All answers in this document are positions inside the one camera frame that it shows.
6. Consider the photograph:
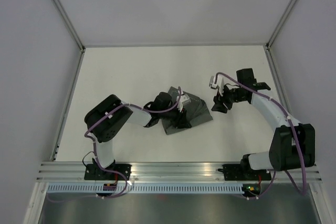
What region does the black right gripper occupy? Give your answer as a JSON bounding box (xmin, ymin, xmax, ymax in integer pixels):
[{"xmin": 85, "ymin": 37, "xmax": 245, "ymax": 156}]
[{"xmin": 211, "ymin": 83, "xmax": 246, "ymax": 114}]

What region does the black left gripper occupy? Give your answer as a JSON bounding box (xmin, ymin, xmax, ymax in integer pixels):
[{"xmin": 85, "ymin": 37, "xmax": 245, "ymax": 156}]
[{"xmin": 159, "ymin": 103, "xmax": 191, "ymax": 130}]

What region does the grey cloth napkin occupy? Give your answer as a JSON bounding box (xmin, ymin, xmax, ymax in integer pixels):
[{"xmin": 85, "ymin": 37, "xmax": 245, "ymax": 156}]
[{"xmin": 161, "ymin": 91, "xmax": 213, "ymax": 135}]

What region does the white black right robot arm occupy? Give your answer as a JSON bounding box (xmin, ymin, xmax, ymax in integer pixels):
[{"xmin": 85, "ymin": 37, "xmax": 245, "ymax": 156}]
[{"xmin": 209, "ymin": 68, "xmax": 316, "ymax": 179}]

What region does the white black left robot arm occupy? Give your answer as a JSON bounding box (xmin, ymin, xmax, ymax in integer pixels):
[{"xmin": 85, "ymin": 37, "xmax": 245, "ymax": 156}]
[{"xmin": 84, "ymin": 89, "xmax": 192, "ymax": 180}]

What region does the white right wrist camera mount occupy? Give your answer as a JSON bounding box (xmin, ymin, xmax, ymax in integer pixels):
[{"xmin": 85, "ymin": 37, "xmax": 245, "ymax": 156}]
[{"xmin": 209, "ymin": 75, "xmax": 225, "ymax": 96}]

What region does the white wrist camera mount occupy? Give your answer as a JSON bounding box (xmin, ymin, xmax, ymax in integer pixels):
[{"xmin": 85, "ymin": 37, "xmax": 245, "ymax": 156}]
[
  {"xmin": 209, "ymin": 75, "xmax": 225, "ymax": 96},
  {"xmin": 176, "ymin": 94, "xmax": 191, "ymax": 112}
]

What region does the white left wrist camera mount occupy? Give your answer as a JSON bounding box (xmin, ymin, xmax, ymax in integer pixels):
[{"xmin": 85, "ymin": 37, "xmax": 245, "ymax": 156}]
[{"xmin": 176, "ymin": 94, "xmax": 191, "ymax": 112}]

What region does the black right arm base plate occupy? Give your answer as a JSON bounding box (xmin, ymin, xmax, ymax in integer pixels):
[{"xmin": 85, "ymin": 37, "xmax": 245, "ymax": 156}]
[{"xmin": 217, "ymin": 164, "xmax": 271, "ymax": 182}]

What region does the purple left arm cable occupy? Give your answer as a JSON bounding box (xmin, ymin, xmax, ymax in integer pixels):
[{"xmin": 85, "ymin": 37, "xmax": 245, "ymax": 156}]
[{"xmin": 46, "ymin": 86, "xmax": 184, "ymax": 204}]

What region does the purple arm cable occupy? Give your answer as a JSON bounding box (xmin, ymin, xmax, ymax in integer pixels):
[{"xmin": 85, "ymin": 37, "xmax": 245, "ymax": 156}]
[
  {"xmin": 46, "ymin": 86, "xmax": 184, "ymax": 204},
  {"xmin": 214, "ymin": 72, "xmax": 308, "ymax": 200}
]

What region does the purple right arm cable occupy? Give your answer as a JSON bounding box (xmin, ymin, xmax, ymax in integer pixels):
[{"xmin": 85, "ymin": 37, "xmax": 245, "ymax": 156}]
[{"xmin": 214, "ymin": 72, "xmax": 308, "ymax": 200}]

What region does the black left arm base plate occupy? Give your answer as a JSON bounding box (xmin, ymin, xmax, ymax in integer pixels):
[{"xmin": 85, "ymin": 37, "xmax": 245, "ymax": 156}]
[{"xmin": 82, "ymin": 151, "xmax": 131, "ymax": 181}]

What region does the aluminium front rail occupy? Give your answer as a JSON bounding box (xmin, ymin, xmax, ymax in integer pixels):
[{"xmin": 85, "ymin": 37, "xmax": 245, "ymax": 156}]
[{"xmin": 36, "ymin": 162, "xmax": 322, "ymax": 183}]

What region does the aluminium right frame post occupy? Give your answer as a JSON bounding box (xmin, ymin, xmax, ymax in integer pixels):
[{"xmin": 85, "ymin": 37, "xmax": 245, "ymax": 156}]
[{"xmin": 264, "ymin": 0, "xmax": 299, "ymax": 50}]

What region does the aluminium frame post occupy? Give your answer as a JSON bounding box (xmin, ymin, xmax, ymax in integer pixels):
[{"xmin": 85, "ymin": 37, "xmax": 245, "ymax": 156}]
[
  {"xmin": 51, "ymin": 0, "xmax": 85, "ymax": 52},
  {"xmin": 264, "ymin": 0, "xmax": 299, "ymax": 50}
]

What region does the white slotted cable duct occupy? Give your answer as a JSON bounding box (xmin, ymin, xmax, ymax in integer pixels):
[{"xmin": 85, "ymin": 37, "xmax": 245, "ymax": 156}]
[{"xmin": 47, "ymin": 183, "xmax": 244, "ymax": 194}]

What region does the aluminium left frame post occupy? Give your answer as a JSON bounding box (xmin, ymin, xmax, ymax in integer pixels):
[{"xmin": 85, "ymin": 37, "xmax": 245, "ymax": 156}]
[{"xmin": 51, "ymin": 0, "xmax": 85, "ymax": 52}]

